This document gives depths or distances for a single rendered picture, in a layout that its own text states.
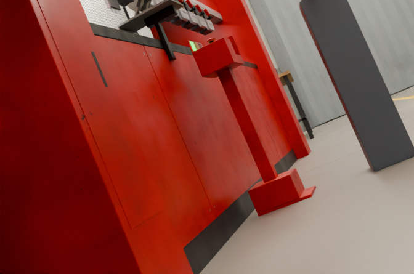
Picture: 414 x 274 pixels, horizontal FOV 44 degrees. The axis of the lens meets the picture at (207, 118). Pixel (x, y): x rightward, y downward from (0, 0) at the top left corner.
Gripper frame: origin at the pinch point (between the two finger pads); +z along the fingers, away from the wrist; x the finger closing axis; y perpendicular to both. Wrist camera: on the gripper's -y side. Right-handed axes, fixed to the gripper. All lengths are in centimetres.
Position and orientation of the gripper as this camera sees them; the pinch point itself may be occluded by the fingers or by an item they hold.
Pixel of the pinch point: (140, 17)
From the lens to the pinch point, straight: 230.0
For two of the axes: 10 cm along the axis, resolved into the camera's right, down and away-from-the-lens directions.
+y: -9.1, -3.0, 2.8
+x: -3.1, 0.7, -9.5
